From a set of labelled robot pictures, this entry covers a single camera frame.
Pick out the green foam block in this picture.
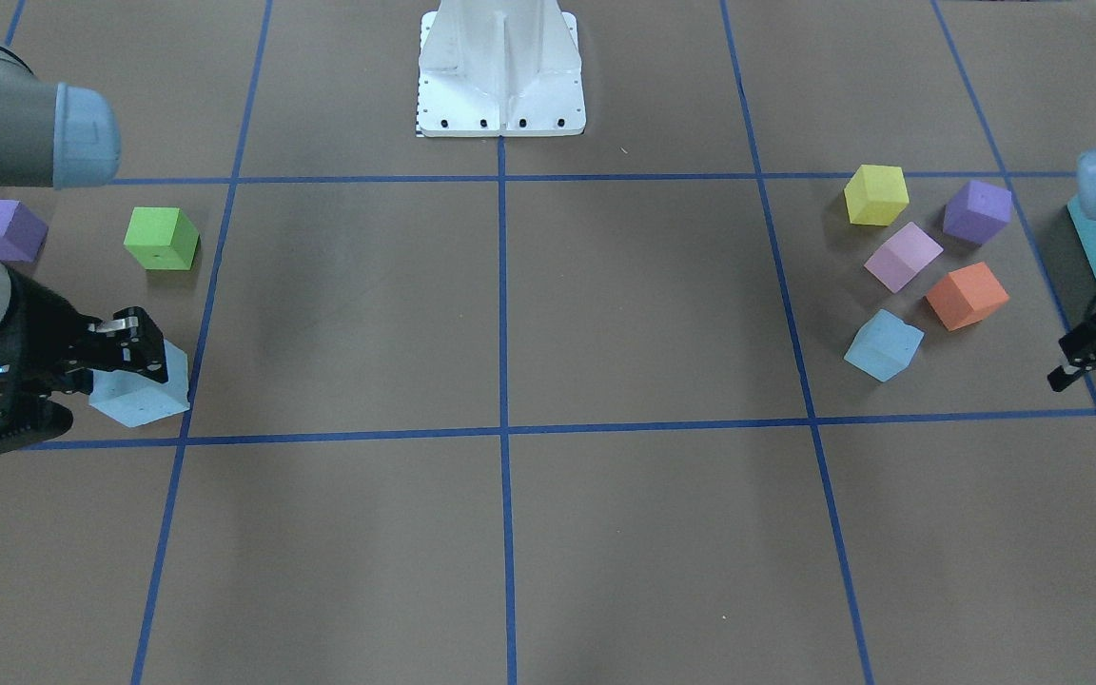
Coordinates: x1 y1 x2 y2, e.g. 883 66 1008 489
123 206 201 270

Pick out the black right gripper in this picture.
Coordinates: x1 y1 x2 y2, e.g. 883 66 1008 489
0 285 168 455

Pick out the orange block near cyan bin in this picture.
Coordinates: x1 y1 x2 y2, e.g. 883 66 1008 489
925 262 1009 331

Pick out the white camera post base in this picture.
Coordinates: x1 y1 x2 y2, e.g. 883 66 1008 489
415 1 587 138

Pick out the yellow foam block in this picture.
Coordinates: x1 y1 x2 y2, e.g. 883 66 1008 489
844 164 910 226

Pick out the light blue foam block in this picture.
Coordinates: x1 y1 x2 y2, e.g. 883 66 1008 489
844 309 925 383
88 340 190 429

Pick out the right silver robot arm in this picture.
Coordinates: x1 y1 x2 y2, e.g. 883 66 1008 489
0 42 168 455

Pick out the purple block near cyan bin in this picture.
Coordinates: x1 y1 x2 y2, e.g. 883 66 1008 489
941 181 1014 246

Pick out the lilac foam block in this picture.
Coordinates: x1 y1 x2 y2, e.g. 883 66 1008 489
864 222 944 292

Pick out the purple block near pink bin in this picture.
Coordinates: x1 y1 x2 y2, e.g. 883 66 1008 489
0 199 49 262

